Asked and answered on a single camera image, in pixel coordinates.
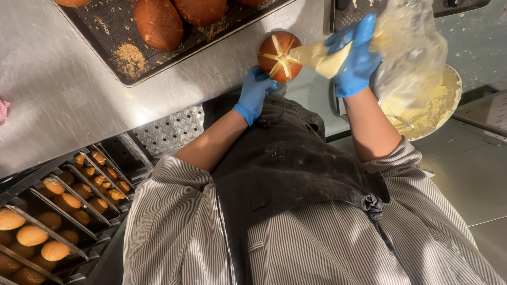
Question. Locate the person's right hand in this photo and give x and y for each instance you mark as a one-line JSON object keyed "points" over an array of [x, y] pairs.
{"points": [[358, 69]]}

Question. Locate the person's left hand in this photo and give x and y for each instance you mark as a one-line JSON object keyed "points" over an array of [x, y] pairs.
{"points": [[250, 97]]}

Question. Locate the person's left fingers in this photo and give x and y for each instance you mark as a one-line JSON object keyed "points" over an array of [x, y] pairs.
{"points": [[263, 81]]}

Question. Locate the brown scored bun with cream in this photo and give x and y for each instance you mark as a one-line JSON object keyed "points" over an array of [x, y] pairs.
{"points": [[275, 43]]}

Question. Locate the clear piping bag with cream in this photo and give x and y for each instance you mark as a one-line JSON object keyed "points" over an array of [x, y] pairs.
{"points": [[410, 47]]}

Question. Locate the black apron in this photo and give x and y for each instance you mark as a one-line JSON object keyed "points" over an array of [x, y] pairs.
{"points": [[285, 170]]}

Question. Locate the large brown scored bun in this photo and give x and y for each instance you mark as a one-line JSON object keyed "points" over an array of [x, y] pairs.
{"points": [[200, 10], [71, 2], [158, 23]]}

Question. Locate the dark perforated baking tray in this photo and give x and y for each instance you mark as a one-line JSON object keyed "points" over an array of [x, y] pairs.
{"points": [[95, 37], [352, 14]]}

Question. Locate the pile of brown crumbs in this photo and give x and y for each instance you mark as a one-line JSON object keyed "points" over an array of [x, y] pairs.
{"points": [[130, 60]]}

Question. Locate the metal bowl of yellow cream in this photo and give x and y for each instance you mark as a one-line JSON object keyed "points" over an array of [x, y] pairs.
{"points": [[433, 109]]}

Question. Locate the grey striped shirt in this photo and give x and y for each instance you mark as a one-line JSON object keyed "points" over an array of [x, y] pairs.
{"points": [[324, 245]]}

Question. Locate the grey metal cart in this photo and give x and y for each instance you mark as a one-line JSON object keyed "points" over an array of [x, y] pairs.
{"points": [[485, 114]]}

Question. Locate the metal rack of golden buns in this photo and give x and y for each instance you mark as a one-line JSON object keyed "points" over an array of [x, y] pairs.
{"points": [[59, 213]]}

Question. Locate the pink cloth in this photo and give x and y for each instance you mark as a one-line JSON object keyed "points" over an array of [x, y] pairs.
{"points": [[3, 110]]}

